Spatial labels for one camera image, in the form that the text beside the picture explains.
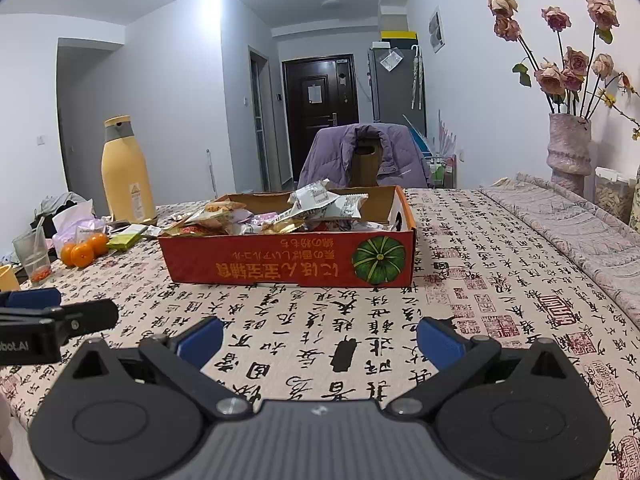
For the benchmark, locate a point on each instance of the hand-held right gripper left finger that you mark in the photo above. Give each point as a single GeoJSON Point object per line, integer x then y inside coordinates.
{"type": "Point", "coordinates": [200, 342]}

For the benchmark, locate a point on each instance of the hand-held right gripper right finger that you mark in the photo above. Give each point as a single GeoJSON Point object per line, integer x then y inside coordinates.
{"type": "Point", "coordinates": [440, 345]}

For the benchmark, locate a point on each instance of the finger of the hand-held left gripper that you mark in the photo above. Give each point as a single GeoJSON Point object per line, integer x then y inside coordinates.
{"type": "Point", "coordinates": [30, 298]}
{"type": "Point", "coordinates": [90, 316]}

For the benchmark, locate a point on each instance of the orange cardboard box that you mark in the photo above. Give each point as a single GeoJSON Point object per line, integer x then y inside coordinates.
{"type": "Point", "coordinates": [280, 260]}

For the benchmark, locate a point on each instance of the pile of small snack packets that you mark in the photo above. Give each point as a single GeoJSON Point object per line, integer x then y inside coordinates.
{"type": "Point", "coordinates": [320, 205]}

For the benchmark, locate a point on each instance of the yellow cup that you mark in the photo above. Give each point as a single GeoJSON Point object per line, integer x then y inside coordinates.
{"type": "Point", "coordinates": [7, 277]}

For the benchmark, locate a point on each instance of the clear glass cup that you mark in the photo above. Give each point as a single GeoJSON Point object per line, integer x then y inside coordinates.
{"type": "Point", "coordinates": [30, 260]}

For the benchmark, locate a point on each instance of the mandarin orange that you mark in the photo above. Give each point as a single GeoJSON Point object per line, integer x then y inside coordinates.
{"type": "Point", "coordinates": [82, 256]}
{"type": "Point", "coordinates": [66, 254]}
{"type": "Point", "coordinates": [100, 244]}

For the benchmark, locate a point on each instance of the white straw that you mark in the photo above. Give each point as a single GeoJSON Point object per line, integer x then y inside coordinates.
{"type": "Point", "coordinates": [40, 230]}

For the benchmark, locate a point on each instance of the green flat packet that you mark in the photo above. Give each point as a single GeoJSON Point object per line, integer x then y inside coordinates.
{"type": "Point", "coordinates": [125, 239]}

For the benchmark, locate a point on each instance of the pinkish white plastic bag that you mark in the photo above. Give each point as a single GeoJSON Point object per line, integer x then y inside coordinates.
{"type": "Point", "coordinates": [75, 220]}

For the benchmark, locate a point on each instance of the dark clothes pile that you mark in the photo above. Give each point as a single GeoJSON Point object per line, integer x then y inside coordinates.
{"type": "Point", "coordinates": [60, 205]}

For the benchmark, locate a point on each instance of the small white packet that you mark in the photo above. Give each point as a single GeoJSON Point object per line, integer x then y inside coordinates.
{"type": "Point", "coordinates": [152, 231]}

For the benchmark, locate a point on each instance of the yellow thermos bottle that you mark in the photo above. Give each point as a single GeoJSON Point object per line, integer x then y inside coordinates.
{"type": "Point", "coordinates": [127, 180]}

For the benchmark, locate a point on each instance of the folded printed cloth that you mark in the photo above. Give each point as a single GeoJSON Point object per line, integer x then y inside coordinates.
{"type": "Point", "coordinates": [560, 230]}

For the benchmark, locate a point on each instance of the small trolley rack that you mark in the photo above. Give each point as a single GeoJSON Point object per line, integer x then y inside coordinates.
{"type": "Point", "coordinates": [440, 172]}

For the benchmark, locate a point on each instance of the wooden chair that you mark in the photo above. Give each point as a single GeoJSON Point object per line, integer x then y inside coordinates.
{"type": "Point", "coordinates": [365, 170]}

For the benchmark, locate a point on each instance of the blue folded rack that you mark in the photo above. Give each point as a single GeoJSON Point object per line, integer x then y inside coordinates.
{"type": "Point", "coordinates": [417, 140]}

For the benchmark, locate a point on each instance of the purple puffer jacket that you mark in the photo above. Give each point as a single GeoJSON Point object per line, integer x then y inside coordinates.
{"type": "Point", "coordinates": [325, 160]}

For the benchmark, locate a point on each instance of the clear storage jar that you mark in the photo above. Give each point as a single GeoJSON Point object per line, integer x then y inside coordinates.
{"type": "Point", "coordinates": [612, 200]}

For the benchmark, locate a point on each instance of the grey interior door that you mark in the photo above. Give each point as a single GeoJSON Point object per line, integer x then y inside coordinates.
{"type": "Point", "coordinates": [260, 125]}

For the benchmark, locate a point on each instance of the pink ribbed vase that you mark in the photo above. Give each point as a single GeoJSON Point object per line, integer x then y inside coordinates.
{"type": "Point", "coordinates": [567, 150]}

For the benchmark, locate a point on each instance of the dark entrance door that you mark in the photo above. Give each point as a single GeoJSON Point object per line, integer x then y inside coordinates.
{"type": "Point", "coordinates": [310, 130]}

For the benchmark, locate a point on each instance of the small floral vase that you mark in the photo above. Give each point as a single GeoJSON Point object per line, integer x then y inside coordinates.
{"type": "Point", "coordinates": [636, 200]}

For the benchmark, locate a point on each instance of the grey refrigerator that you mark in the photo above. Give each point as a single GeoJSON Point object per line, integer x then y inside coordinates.
{"type": "Point", "coordinates": [395, 100]}

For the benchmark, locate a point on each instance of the white folded umbrella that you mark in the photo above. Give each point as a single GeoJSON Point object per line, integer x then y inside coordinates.
{"type": "Point", "coordinates": [417, 80]}

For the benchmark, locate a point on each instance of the white paper notice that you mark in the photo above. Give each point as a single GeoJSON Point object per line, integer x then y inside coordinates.
{"type": "Point", "coordinates": [313, 94]}

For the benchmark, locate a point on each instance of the yellow blossom branch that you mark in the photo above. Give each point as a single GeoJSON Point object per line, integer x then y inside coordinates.
{"type": "Point", "coordinates": [635, 134]}

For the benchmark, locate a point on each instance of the clear plastic sleeve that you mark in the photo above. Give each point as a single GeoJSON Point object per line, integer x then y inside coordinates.
{"type": "Point", "coordinates": [391, 61]}

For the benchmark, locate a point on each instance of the dried pink roses bouquet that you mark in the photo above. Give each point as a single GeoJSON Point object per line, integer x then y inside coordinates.
{"type": "Point", "coordinates": [550, 77]}

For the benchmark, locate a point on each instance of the yellow box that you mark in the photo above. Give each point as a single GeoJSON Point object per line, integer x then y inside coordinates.
{"type": "Point", "coordinates": [398, 36]}

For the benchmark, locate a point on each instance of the white wall outlet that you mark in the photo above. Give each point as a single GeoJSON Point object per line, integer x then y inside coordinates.
{"type": "Point", "coordinates": [462, 156]}

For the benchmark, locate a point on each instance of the wall picture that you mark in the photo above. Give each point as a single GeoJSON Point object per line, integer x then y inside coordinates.
{"type": "Point", "coordinates": [436, 30]}

